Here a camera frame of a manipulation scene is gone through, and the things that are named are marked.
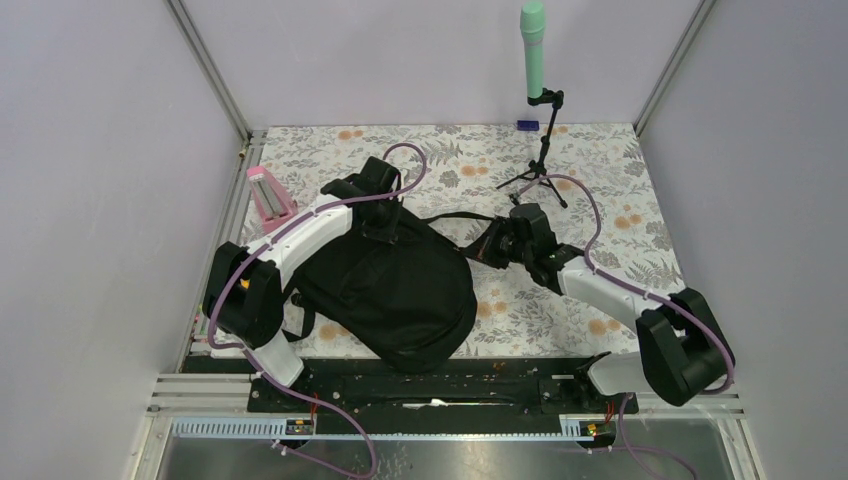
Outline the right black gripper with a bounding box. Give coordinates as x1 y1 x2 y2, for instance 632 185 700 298
462 215 533 270

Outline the black fabric student bag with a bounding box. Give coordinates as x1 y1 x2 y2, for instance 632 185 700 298
283 208 478 373

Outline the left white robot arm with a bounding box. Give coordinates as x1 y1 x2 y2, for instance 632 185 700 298
202 157 405 411

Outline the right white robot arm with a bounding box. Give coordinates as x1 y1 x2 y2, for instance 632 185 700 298
463 204 735 412

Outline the black microphone tripod stand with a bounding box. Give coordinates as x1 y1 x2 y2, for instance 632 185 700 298
496 89 570 210

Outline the pink metronome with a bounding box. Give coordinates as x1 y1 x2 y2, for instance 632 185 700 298
246 166 299 234

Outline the small blue box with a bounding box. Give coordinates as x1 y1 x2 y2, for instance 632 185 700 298
516 120 540 131

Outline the green microphone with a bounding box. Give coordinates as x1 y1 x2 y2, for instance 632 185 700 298
519 1 546 99

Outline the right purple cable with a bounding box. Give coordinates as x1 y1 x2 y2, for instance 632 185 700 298
513 174 737 395

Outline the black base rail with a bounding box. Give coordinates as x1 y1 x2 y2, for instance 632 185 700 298
248 356 641 429

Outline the white slotted cable duct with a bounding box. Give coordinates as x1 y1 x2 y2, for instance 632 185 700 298
168 413 614 441

